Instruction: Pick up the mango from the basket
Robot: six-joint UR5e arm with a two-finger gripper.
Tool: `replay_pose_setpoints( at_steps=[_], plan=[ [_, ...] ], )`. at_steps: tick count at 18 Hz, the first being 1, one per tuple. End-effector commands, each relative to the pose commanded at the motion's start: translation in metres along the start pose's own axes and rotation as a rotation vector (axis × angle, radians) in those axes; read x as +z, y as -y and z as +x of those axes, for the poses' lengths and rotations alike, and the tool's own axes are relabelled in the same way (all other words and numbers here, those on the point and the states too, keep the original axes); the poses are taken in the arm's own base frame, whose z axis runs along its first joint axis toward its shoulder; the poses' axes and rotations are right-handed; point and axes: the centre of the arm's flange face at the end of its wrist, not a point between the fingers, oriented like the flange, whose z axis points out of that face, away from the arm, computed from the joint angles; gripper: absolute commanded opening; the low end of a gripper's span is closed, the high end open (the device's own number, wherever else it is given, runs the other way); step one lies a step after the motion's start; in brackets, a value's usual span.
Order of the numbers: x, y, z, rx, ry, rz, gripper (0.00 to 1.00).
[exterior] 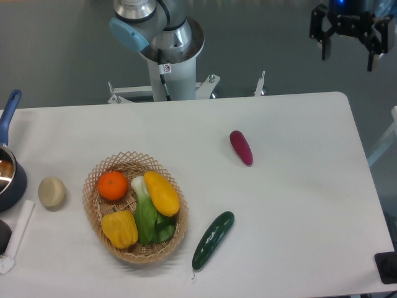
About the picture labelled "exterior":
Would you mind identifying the yellow bell pepper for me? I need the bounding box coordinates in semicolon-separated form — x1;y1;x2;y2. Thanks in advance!
101;210;138;249

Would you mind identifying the woven wicker basket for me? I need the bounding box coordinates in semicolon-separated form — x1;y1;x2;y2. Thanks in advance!
83;151;189;264

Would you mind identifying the orange fruit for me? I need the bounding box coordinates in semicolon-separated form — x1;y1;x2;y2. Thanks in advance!
97;171;128;201

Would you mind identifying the black device at table edge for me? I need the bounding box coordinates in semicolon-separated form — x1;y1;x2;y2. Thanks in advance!
374;251;397;284

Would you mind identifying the black object at left edge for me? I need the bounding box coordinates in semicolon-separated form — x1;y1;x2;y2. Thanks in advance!
0;220;12;255

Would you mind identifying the white frame at right edge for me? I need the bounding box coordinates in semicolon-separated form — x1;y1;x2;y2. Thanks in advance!
367;106;396;168

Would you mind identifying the purple sweet potato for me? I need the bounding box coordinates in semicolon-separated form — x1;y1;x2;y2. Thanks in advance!
230;130;253;166

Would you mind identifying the beige round potato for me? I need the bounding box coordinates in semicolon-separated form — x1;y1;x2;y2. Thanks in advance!
38;176;66;207

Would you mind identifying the green bok choy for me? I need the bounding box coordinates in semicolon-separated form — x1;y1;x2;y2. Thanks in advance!
131;176;176;245

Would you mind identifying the yellow mango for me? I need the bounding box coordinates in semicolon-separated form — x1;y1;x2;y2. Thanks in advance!
143;171;180;217

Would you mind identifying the dark green cucumber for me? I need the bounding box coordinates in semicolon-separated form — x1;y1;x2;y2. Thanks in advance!
192;211;235;279

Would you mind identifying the dark blue saucepan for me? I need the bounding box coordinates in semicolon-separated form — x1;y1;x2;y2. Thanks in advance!
1;89;27;212

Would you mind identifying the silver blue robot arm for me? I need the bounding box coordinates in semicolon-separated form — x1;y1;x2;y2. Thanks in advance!
109;1;396;103

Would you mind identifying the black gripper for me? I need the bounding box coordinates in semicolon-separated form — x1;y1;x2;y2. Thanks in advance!
309;1;395;71

